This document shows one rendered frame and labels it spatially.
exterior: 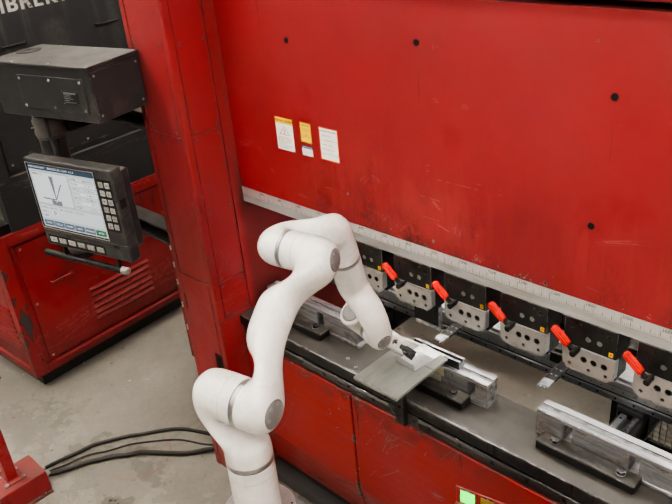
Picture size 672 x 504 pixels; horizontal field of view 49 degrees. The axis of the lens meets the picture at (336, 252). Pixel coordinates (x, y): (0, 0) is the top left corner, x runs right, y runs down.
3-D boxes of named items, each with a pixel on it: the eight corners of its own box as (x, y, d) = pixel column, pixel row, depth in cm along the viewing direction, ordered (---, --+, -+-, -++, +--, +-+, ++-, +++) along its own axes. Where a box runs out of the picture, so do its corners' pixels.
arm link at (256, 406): (226, 423, 181) (280, 445, 173) (199, 413, 171) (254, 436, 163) (301, 239, 193) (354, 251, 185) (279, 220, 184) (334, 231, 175)
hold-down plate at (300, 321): (267, 315, 298) (266, 309, 297) (277, 309, 302) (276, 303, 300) (320, 341, 279) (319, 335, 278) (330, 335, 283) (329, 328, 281)
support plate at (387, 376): (353, 379, 239) (353, 377, 239) (405, 341, 255) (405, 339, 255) (396, 401, 227) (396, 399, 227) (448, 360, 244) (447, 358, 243)
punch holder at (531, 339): (499, 340, 220) (500, 292, 212) (514, 327, 225) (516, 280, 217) (545, 358, 210) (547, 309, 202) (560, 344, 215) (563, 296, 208)
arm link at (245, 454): (253, 482, 176) (239, 403, 165) (195, 456, 186) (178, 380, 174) (283, 450, 185) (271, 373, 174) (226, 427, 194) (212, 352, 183)
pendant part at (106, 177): (47, 243, 290) (21, 157, 273) (70, 230, 299) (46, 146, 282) (131, 263, 269) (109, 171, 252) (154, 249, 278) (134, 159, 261)
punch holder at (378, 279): (350, 280, 258) (347, 238, 250) (367, 270, 263) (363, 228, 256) (383, 293, 249) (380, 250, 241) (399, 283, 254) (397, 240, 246)
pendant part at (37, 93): (47, 268, 302) (-17, 59, 262) (92, 242, 320) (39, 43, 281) (140, 292, 278) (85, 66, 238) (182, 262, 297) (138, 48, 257)
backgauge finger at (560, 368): (524, 383, 231) (524, 370, 228) (566, 344, 247) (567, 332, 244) (559, 399, 223) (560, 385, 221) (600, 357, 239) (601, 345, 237)
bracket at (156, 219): (88, 238, 315) (84, 223, 312) (137, 217, 330) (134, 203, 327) (140, 264, 289) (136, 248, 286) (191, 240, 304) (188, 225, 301)
